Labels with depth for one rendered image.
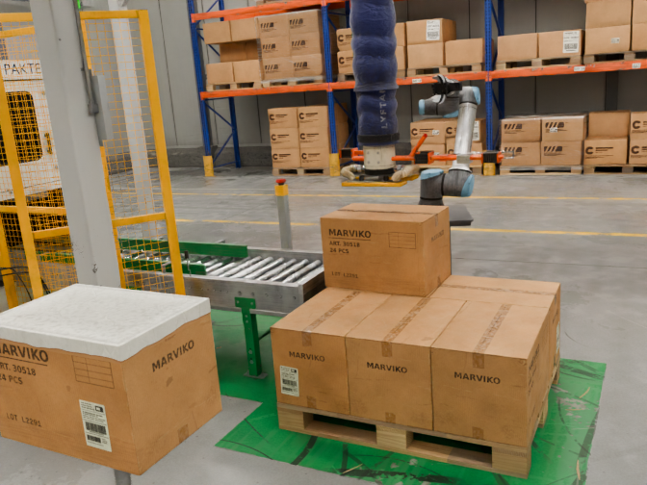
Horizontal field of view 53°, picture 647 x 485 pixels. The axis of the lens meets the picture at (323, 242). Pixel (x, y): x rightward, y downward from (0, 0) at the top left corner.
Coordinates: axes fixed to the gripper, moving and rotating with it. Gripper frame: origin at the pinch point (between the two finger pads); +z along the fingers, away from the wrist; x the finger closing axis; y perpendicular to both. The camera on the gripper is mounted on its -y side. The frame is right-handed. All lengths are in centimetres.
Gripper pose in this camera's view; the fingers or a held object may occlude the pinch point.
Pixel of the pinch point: (439, 89)
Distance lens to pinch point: 363.5
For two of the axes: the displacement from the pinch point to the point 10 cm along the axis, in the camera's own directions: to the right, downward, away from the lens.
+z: -4.5, 2.5, -8.6
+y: -8.9, -0.5, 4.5
